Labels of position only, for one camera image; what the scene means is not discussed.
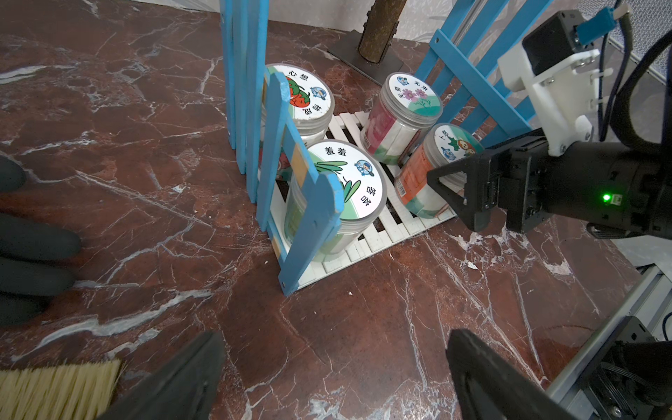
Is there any black work glove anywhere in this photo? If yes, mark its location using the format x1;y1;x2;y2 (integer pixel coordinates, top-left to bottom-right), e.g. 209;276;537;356
0;156;82;327

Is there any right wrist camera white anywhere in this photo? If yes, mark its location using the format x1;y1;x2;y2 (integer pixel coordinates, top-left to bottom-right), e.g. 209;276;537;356
497;9;618;158

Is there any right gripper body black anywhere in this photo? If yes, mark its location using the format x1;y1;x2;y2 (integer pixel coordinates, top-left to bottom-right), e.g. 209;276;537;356
497;138;671;239

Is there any blue hand brush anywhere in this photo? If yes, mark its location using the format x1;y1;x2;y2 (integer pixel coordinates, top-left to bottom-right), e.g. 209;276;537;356
1;359;124;419

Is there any pink flower lid container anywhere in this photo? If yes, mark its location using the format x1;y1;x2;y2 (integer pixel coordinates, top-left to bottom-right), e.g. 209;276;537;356
360;72;443;165

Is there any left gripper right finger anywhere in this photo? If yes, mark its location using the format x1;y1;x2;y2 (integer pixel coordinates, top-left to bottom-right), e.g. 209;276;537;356
446;329;573;419

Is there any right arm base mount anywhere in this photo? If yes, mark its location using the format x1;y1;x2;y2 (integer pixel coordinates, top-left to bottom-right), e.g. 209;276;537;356
580;332;671;419

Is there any blue white two-tier shelf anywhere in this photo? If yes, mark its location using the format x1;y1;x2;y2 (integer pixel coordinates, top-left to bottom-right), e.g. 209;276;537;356
220;1;549;295

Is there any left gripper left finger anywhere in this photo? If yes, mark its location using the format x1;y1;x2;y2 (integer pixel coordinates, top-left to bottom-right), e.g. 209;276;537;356
99;332;226;419

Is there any pink artificial blossom tree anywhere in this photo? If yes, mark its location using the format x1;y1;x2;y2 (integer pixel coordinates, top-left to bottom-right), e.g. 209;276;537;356
328;0;410;87

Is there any strawberry lid seed container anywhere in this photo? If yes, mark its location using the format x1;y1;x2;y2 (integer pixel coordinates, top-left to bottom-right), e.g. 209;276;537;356
261;63;335;147

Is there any carrot lid seed container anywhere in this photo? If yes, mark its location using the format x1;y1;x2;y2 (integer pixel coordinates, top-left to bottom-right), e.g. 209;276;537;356
394;122;485;220

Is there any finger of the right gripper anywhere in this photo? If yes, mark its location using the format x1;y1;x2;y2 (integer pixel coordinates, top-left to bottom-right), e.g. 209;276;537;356
426;151;497;233

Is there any green label seed container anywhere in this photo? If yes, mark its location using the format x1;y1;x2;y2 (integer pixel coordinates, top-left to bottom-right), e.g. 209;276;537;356
283;139;389;264

